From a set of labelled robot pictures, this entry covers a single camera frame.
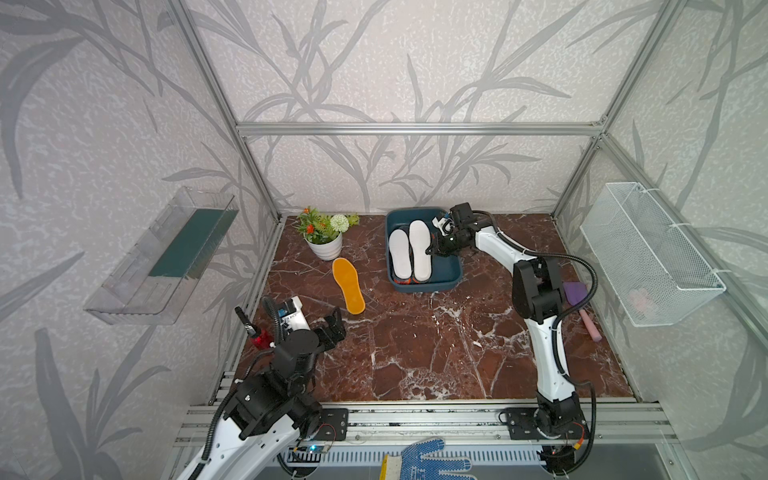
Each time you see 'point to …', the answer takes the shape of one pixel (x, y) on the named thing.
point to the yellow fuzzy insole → (346, 276)
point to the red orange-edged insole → (409, 281)
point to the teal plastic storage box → (446, 270)
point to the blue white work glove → (411, 464)
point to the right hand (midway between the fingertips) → (426, 248)
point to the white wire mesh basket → (657, 273)
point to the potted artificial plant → (323, 233)
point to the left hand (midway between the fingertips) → (330, 316)
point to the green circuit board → (315, 448)
